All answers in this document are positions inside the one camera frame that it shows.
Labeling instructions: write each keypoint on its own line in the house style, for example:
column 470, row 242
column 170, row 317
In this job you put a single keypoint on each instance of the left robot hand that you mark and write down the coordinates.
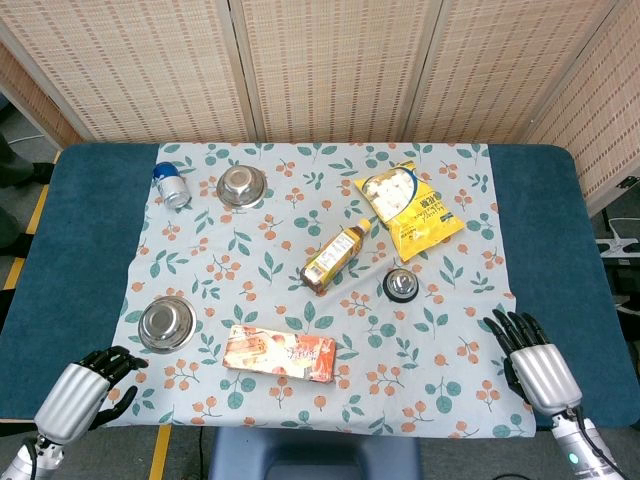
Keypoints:
column 75, row 395

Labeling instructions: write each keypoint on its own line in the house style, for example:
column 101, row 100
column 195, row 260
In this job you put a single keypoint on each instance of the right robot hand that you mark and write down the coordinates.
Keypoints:
column 541, row 371

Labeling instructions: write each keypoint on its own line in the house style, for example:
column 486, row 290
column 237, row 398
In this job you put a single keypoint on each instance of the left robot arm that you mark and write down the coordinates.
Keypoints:
column 31, row 459

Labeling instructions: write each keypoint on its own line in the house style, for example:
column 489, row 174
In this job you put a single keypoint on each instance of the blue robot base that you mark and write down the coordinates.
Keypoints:
column 314, row 454

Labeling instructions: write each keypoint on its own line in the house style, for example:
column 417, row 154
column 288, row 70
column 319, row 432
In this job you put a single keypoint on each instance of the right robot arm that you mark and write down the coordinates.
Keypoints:
column 585, row 446

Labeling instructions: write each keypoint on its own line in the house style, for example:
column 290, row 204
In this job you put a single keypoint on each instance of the silver metal bowl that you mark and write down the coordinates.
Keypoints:
column 400, row 285

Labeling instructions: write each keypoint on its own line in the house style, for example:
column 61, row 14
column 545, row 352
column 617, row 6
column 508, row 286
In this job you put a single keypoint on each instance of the large steel bowl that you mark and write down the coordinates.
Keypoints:
column 167, row 323

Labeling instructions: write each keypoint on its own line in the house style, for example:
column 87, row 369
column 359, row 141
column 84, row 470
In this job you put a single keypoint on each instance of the orange biscuit box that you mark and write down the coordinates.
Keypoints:
column 280, row 353

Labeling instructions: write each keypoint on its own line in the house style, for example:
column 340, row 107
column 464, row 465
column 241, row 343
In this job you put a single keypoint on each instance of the yellow snack bag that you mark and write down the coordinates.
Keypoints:
column 406, row 207

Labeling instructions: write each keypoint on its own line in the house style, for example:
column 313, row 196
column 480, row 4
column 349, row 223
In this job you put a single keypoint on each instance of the blue silver drink can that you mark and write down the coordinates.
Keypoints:
column 171, row 185

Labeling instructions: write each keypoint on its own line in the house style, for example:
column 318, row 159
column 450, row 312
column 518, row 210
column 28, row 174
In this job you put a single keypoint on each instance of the yellow labelled tea bottle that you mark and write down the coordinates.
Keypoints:
column 336, row 257

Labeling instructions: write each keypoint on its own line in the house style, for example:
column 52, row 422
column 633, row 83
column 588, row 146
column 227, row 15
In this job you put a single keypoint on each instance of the floral patterned tablecloth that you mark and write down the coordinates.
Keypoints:
column 320, row 285

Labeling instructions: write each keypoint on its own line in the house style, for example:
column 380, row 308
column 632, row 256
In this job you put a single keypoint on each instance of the small steel bowl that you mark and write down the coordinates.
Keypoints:
column 242, row 186

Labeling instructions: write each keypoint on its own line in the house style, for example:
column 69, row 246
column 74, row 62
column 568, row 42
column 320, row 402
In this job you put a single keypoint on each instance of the bamboo folding screen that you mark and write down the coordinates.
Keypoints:
column 320, row 70

